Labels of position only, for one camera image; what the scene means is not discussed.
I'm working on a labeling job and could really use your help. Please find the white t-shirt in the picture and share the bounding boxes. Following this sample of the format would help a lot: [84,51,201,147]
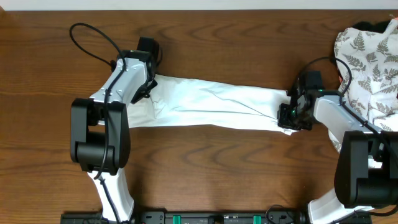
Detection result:
[127,75,293,135]

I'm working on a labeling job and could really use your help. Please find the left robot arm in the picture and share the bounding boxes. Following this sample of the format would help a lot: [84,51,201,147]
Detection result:
[70,47,160,223]

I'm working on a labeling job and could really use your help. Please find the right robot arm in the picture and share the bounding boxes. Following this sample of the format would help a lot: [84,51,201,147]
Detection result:
[277,89,397,223]

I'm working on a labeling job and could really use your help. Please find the fern print cloth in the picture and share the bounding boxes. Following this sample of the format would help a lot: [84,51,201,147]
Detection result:
[328,18,398,153]

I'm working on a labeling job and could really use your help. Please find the black garment under pile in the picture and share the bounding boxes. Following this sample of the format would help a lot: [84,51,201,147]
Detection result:
[352,21,390,34]

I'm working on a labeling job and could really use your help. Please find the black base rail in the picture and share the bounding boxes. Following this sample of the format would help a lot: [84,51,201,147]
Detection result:
[60,210,373,224]

